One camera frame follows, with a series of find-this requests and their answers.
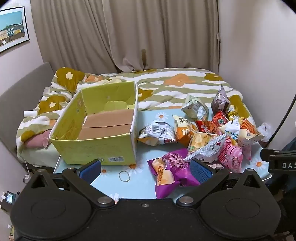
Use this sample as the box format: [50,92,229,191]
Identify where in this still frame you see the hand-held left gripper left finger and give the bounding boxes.
[28,159,115,208]

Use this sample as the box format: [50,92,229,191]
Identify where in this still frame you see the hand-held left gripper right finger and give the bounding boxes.
[176,159,265,207]

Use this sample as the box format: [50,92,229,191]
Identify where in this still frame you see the yellow-green cardboard box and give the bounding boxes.
[49,81,139,165]

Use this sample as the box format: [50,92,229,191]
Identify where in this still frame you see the purple chip bag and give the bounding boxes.
[147,148,201,199]

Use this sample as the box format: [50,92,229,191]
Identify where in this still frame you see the red snack bag green lettering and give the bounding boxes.
[211,111,230,130]

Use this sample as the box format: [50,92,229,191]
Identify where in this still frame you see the silver yellow chip bag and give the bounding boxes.
[184,133,227,163]

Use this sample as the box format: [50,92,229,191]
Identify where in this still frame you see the pink snack bag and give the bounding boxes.
[217,138,252,173]

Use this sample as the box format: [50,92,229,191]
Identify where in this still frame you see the white plastic bag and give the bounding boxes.
[257,122,274,142]

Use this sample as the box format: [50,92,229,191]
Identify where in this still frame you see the orange and white chip bag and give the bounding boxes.
[173,115,200,147]

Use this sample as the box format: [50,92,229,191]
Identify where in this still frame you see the red snack bag white lettering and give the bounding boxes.
[195,119,220,135]

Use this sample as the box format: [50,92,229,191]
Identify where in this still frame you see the white and orange snack bag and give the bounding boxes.
[220,117,264,147]

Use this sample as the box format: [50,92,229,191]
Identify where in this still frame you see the pile of snack bags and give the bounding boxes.
[53,110,274,200]

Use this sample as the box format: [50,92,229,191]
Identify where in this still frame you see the white barcode snack bag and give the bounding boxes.
[137,120,176,146]

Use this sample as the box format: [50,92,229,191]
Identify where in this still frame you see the pink plush pillow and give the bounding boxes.
[25,130,53,148]

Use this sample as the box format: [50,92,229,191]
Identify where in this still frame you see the pale green snack bag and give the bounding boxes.
[181,95,209,121]

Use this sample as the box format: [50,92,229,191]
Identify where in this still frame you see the mauve snack bag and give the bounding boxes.
[211,85,231,116]

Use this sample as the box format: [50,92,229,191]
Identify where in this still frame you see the small screen device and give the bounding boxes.
[1,191,20,205]

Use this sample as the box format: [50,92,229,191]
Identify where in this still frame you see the floral striped blanket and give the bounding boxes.
[16,67,258,163]

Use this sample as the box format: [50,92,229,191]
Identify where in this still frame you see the grey upholstered headboard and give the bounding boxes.
[0,62,56,150]

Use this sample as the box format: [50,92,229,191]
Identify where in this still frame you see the beige curtain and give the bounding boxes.
[30,0,220,73]

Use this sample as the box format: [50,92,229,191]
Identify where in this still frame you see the black cable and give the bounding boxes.
[264,93,296,148]

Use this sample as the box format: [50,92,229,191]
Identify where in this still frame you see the white charger cable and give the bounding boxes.
[21,159,32,184]

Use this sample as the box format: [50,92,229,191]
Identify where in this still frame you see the framed wall picture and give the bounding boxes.
[0,6,31,54]

